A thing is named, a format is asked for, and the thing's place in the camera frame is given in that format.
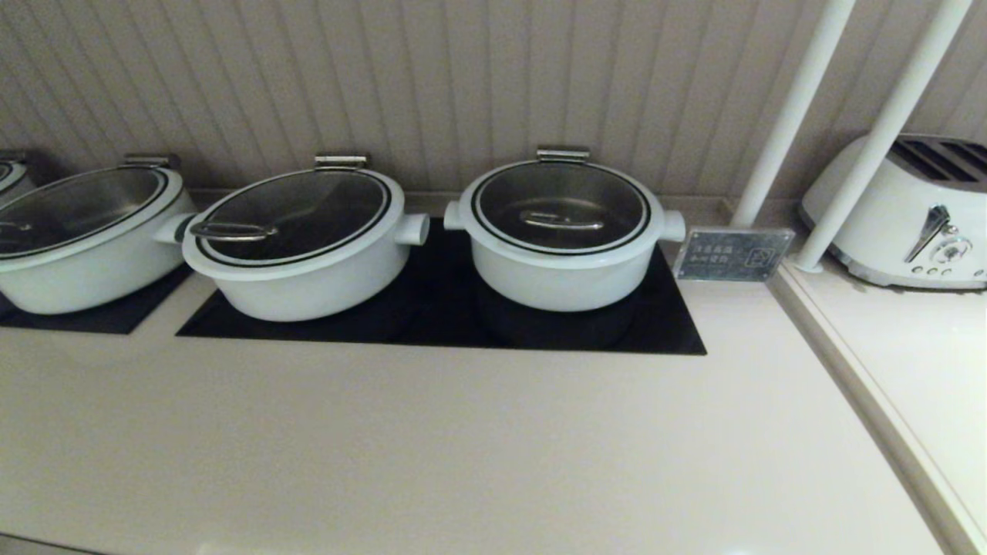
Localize deep white round pot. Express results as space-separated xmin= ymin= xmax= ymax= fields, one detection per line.
xmin=443 ymin=197 xmax=687 ymax=313

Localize small white lidded pot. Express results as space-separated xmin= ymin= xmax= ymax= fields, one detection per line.
xmin=0 ymin=150 xmax=35 ymax=205

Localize shallow wide white pot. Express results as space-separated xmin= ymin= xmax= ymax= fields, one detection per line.
xmin=0 ymin=185 xmax=197 ymax=315
xmin=182 ymin=212 xmax=430 ymax=322

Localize large black induction cooktop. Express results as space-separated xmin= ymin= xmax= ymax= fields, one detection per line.
xmin=176 ymin=217 xmax=707 ymax=356

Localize white toaster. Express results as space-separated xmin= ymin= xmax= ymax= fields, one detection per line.
xmin=800 ymin=133 xmax=987 ymax=292

